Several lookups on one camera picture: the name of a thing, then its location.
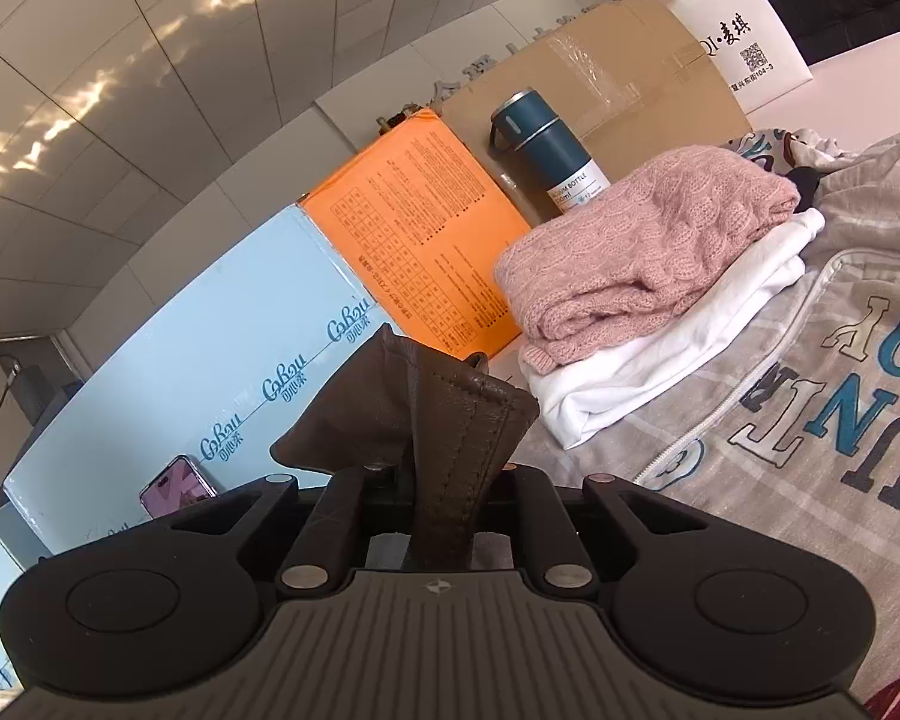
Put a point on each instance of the dark sofa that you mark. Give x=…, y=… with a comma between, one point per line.
x=855, y=15

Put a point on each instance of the grey lettered zip hoodie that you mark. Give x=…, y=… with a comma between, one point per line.
x=795, y=420

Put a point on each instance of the white tote bag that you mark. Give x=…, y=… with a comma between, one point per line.
x=750, y=52

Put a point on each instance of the teal and white vacuum bottle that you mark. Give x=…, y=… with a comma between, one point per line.
x=547, y=154

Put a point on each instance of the large light blue carton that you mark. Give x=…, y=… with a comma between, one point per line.
x=195, y=345

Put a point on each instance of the white folded garment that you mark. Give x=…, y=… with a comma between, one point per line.
x=645, y=367

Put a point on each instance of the brown cardboard box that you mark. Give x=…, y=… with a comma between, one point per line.
x=645, y=67

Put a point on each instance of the crumpled beige printed cloth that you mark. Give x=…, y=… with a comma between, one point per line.
x=817, y=146

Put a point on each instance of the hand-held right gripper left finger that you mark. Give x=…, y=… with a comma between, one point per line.
x=336, y=514

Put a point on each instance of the pink knit sweater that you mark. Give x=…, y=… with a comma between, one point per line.
x=630, y=240

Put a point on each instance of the smartphone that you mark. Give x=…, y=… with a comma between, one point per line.
x=176, y=487

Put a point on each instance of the brown leather garment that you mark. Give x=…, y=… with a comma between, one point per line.
x=435, y=420

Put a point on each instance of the orange printed carton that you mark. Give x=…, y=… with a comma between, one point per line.
x=412, y=225

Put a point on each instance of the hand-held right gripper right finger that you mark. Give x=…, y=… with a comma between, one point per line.
x=534, y=517

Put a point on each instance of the small black cloth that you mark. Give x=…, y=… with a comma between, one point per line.
x=802, y=180

